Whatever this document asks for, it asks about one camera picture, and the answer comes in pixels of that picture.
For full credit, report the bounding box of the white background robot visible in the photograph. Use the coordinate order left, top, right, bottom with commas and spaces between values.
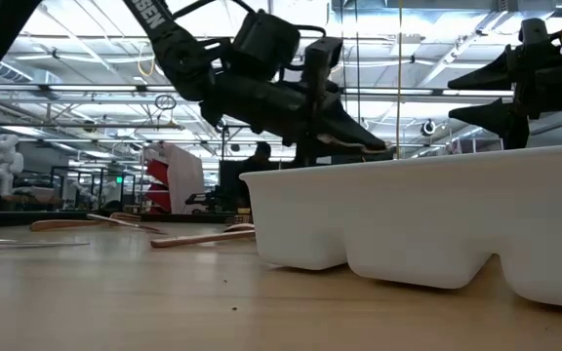
0, 134, 25, 197

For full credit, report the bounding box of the person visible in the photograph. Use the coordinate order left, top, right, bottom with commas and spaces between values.
239, 140, 285, 173

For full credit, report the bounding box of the red and white machine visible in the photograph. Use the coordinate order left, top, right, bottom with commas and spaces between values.
142, 141, 207, 215

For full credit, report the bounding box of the white cutlery tray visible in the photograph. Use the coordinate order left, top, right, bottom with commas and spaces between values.
239, 142, 562, 312

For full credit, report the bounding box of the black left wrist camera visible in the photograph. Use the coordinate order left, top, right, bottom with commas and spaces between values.
303, 36, 345, 73

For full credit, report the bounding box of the hanging wire loop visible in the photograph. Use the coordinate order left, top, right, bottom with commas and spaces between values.
153, 94, 179, 112

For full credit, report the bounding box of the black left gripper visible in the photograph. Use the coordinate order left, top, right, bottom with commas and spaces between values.
199, 67, 393, 168

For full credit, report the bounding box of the ceiling light strip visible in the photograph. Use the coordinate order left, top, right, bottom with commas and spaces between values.
0, 83, 516, 98

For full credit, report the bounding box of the black office chair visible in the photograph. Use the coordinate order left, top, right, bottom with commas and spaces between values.
184, 191, 221, 215

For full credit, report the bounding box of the black workstation frame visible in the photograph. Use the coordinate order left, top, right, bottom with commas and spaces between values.
50, 165, 139, 212

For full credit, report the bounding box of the black gantry frame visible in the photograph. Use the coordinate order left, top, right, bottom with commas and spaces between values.
220, 124, 243, 163

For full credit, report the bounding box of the wide black monitor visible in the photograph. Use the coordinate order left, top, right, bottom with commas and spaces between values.
339, 149, 395, 166

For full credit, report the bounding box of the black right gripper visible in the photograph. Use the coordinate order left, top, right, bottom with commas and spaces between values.
448, 17, 562, 150

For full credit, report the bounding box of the copper knife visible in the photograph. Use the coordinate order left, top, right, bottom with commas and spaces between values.
150, 228, 257, 250
85, 213, 169, 236

